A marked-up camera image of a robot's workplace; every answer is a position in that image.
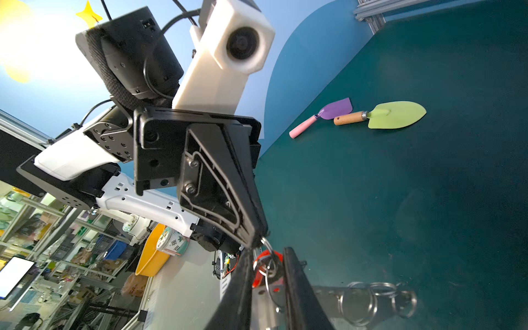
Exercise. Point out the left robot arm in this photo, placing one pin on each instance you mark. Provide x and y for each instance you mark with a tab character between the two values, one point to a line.
91	166

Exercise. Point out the green toy shovel orange handle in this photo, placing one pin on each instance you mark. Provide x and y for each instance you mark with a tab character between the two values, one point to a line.
393	115

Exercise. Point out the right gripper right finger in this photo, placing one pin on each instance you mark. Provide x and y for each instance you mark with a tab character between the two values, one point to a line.
303	309

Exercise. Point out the purple toy shovel pink handle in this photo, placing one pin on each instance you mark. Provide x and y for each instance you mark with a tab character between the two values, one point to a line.
328	112

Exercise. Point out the red-capped silver key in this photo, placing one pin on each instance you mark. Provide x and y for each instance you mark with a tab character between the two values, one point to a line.
268	289

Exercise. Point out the yellow plastic bin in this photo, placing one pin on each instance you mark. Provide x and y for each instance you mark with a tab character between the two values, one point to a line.
152	260

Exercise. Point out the aluminium frame rear bar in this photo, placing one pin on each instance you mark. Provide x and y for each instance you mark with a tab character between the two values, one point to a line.
374	12

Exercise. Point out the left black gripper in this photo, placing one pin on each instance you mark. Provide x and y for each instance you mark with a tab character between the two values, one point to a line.
211	157

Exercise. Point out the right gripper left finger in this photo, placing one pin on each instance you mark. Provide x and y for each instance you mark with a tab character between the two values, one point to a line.
234	310

